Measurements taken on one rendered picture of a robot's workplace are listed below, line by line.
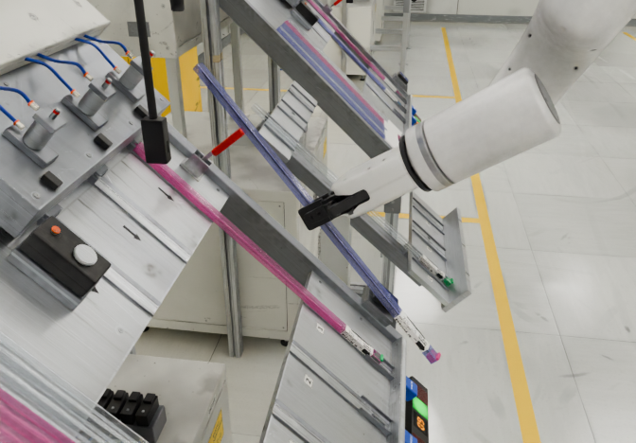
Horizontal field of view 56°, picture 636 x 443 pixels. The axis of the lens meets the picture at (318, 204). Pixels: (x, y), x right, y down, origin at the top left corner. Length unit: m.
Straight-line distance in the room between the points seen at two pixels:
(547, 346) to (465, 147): 1.67
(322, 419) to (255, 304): 1.25
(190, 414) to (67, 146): 0.55
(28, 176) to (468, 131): 0.45
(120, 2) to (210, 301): 0.97
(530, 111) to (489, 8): 7.72
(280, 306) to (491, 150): 1.42
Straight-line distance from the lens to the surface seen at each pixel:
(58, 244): 0.62
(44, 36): 0.80
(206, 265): 2.00
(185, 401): 1.11
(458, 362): 2.15
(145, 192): 0.82
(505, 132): 0.68
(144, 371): 1.19
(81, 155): 0.70
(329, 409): 0.83
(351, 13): 5.22
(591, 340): 2.39
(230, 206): 0.96
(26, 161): 0.66
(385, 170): 0.71
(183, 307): 2.12
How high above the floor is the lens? 1.38
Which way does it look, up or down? 27 degrees down
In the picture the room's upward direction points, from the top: straight up
